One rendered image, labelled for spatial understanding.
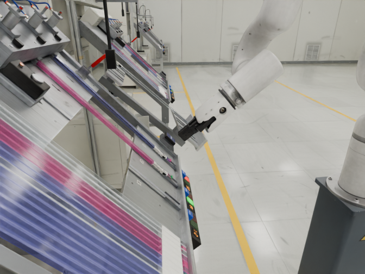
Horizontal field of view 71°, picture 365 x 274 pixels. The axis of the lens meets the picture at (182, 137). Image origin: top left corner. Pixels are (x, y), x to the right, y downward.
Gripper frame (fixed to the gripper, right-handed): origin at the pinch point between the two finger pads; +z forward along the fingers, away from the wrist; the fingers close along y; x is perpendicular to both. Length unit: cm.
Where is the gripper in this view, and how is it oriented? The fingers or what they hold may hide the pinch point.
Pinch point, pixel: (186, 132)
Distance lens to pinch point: 76.0
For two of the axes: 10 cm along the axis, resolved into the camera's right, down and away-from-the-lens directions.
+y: -0.8, -4.0, 9.1
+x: -6.5, -6.8, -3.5
